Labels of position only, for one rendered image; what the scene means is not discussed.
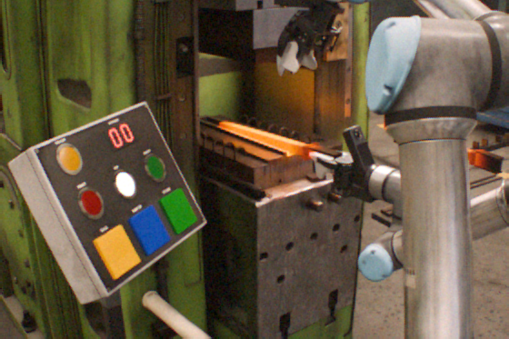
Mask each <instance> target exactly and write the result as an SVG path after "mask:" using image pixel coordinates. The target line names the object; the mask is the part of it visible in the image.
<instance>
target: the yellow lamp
mask: <svg viewBox="0 0 509 339"><path fill-rule="evenodd" d="M60 159H61V164H62V165H63V166H64V167H65V168H66V169H68V170H70V171H75V170H76V169H77V168H78V167H79V166H80V158H79V155H78V154H77V153H76V152H75V150H74V149H73V148H71V147H69V146H66V147H64V148H62V150H61V153H60Z"/></svg>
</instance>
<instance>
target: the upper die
mask: <svg viewBox="0 0 509 339"><path fill-rule="evenodd" d="M308 9H309V7H297V6H296V7H285V8H272V9H256V10H245V11H229V10H221V9H213V8H200V7H199V10H198V28H199V40H203V41H207V42H212V43H221V44H226V45H234V46H239V47H243V48H247V49H253V50H255V49H262V48H269V47H276V46H277V41H278V38H279V36H280V34H281V33H282V32H283V30H284V27H285V26H286V25H287V24H288V22H289V20H290V19H291V17H292V16H293V15H294V13H297V11H299V10H308Z"/></svg>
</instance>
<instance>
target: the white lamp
mask: <svg viewBox="0 0 509 339"><path fill-rule="evenodd" d="M116 181H117V186H118V189H119V191H120V192H121V193H122V194H124V195H126V196H130V195H132V194H133V193H134V191H135V184H134V181H133V179H132V178H131V177H130V176H129V175H128V174H125V173H121V174H119V175H118V176H117V180H116Z"/></svg>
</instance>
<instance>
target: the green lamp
mask: <svg viewBox="0 0 509 339"><path fill-rule="evenodd" d="M147 164H148V169H149V171H150V173H151V174H152V175H153V176H154V177H155V178H161V177H163V175H164V173H165V170H164V166H163V164H162V162H161V161H160V160H159V159H158V158H155V157H150V158H149V159H148V163H147Z"/></svg>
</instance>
